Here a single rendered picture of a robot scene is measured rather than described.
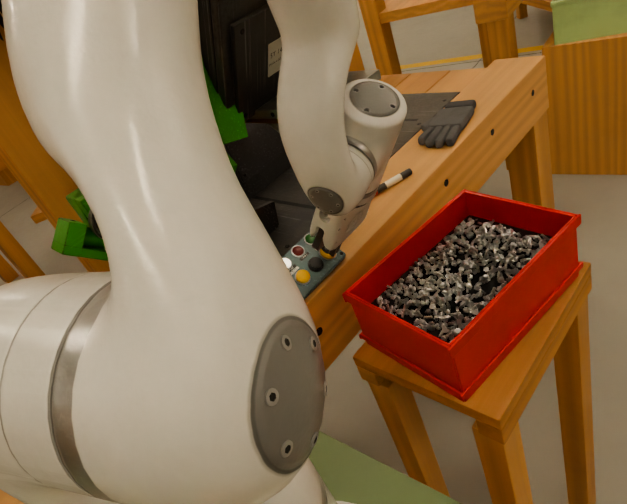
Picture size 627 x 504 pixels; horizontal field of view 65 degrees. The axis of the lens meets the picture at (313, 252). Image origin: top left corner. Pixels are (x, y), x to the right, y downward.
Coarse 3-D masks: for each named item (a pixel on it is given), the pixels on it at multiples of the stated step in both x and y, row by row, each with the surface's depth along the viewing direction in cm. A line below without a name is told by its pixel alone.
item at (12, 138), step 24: (0, 48) 97; (0, 72) 97; (0, 96) 98; (0, 120) 99; (24, 120) 102; (0, 144) 100; (24, 144) 103; (24, 168) 103; (48, 168) 107; (48, 192) 108; (48, 216) 114; (72, 216) 112; (96, 264) 118
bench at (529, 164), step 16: (384, 80) 163; (400, 80) 158; (416, 80) 153; (432, 80) 148; (448, 80) 144; (464, 80) 140; (544, 128) 140; (528, 144) 139; (544, 144) 142; (512, 160) 145; (528, 160) 142; (544, 160) 144; (512, 176) 149; (528, 176) 145; (544, 176) 146; (512, 192) 153; (528, 192) 149; (544, 192) 148; (0, 496) 75
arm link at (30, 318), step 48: (0, 288) 29; (48, 288) 26; (96, 288) 25; (0, 336) 24; (48, 336) 23; (0, 384) 23; (48, 384) 22; (0, 432) 23; (48, 432) 22; (0, 480) 27; (48, 480) 24
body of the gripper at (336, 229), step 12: (324, 216) 73; (336, 216) 71; (348, 216) 72; (360, 216) 78; (312, 228) 76; (324, 228) 74; (336, 228) 72; (348, 228) 76; (324, 240) 76; (336, 240) 75
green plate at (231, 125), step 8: (208, 80) 89; (208, 88) 88; (216, 96) 91; (216, 104) 91; (216, 112) 92; (224, 112) 93; (232, 112) 94; (216, 120) 91; (224, 120) 93; (232, 120) 94; (240, 120) 96; (224, 128) 94; (232, 128) 95; (240, 128) 96; (224, 136) 94; (232, 136) 95; (240, 136) 96; (224, 144) 94
